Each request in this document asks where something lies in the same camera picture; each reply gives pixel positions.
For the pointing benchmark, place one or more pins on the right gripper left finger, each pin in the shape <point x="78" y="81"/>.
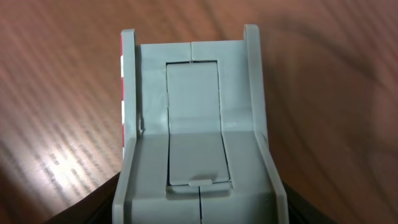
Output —
<point x="96" y="208"/>

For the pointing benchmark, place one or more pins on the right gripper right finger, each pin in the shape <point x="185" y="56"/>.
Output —
<point x="303" y="212"/>

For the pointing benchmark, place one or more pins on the yellow grey dump truck toy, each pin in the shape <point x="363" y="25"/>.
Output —
<point x="195" y="141"/>

